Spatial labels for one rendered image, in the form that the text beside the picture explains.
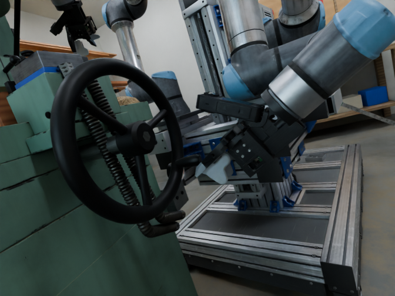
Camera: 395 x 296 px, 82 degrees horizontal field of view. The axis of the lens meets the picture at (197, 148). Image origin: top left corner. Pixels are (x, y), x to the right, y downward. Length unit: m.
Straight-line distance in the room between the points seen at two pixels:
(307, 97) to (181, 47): 3.69
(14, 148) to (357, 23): 0.54
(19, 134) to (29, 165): 0.06
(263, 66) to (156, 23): 3.84
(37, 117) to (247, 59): 0.39
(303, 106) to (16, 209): 0.48
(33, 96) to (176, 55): 3.60
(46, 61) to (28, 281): 0.37
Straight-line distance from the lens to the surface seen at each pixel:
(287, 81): 0.35
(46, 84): 0.46
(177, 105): 1.12
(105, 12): 1.36
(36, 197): 0.51
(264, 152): 0.37
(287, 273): 1.02
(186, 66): 3.93
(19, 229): 0.50
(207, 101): 0.39
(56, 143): 0.33
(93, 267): 0.58
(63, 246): 0.53
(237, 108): 0.37
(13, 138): 0.51
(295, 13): 0.84
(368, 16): 0.36
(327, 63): 0.35
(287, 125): 0.37
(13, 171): 0.50
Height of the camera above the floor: 0.83
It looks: 10 degrees down
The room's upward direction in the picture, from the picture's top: 18 degrees counter-clockwise
